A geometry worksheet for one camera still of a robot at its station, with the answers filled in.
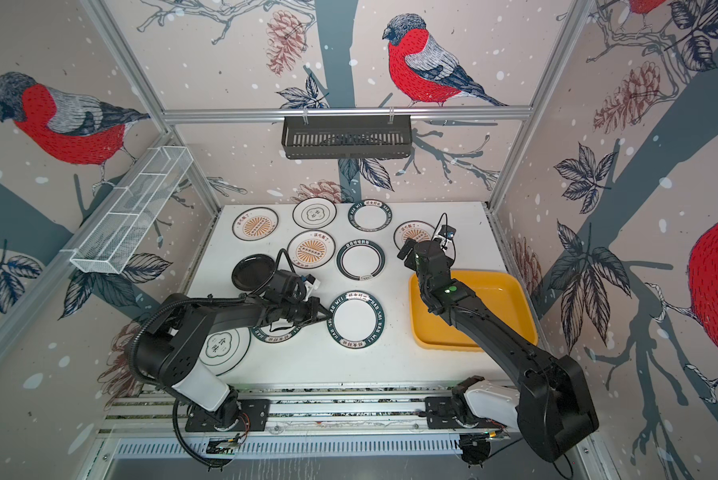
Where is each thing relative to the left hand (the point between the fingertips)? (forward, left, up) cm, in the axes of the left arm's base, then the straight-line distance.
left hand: (331, 316), depth 87 cm
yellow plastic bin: (+9, -57, -3) cm, 57 cm away
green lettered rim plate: (-4, +20, -4) cm, 21 cm away
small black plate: (+19, +30, -4) cm, 36 cm away
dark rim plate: (+23, -9, -4) cm, 25 cm away
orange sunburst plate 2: (+37, -31, -4) cm, 48 cm away
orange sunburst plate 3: (+27, +9, -3) cm, 29 cm away
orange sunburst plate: (+42, +34, -5) cm, 54 cm away
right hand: (+13, -25, +17) cm, 33 cm away
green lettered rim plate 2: (+1, -8, -4) cm, 9 cm away
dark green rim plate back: (+45, -13, -4) cm, 47 cm away
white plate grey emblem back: (+45, +10, -3) cm, 47 cm away
